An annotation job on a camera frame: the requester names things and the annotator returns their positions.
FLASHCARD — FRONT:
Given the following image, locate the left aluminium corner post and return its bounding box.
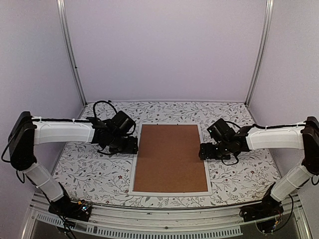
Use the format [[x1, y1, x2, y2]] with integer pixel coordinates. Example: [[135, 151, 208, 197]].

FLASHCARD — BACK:
[[56, 0, 88, 106]]

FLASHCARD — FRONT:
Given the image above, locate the front aluminium slotted rail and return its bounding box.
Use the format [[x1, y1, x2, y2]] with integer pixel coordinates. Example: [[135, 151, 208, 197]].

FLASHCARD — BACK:
[[21, 193, 315, 239]]

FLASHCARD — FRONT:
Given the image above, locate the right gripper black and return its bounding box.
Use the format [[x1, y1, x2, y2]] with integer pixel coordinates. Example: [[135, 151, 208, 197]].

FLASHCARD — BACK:
[[199, 141, 231, 160]]

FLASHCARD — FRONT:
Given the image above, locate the white picture frame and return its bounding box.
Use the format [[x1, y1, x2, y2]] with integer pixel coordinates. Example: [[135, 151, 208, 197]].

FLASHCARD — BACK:
[[129, 121, 212, 196]]

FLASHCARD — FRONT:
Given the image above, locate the aluminium corner post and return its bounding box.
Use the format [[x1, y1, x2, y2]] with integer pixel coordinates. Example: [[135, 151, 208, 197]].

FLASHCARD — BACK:
[[245, 0, 274, 107], [56, 0, 88, 106]]

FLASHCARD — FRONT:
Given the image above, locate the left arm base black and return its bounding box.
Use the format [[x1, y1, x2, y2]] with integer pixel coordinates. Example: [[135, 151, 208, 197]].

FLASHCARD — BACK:
[[48, 196, 92, 222]]

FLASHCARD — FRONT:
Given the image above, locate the brown cardboard backing board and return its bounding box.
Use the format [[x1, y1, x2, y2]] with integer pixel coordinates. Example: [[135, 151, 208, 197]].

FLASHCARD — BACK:
[[132, 124, 209, 192]]

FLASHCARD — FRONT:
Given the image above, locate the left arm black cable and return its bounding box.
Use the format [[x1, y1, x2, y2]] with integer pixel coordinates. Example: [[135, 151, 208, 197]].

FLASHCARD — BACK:
[[92, 100, 118, 120]]

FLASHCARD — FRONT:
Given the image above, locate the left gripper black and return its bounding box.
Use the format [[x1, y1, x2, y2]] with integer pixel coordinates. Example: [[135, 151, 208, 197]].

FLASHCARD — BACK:
[[108, 134, 138, 154]]

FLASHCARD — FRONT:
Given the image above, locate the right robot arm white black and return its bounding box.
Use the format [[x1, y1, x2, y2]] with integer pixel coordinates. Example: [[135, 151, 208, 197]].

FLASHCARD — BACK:
[[199, 117, 319, 217]]

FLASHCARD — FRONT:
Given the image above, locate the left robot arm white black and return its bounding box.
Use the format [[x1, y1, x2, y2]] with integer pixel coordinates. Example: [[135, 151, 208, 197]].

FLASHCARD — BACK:
[[1, 111, 138, 216]]

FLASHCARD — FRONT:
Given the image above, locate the right aluminium corner post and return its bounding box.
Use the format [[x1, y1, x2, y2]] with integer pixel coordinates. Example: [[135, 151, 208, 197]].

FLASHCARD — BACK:
[[245, 0, 274, 107]]

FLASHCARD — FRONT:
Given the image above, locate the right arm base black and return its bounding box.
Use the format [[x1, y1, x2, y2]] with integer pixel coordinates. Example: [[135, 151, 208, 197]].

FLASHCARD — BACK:
[[239, 197, 284, 234]]

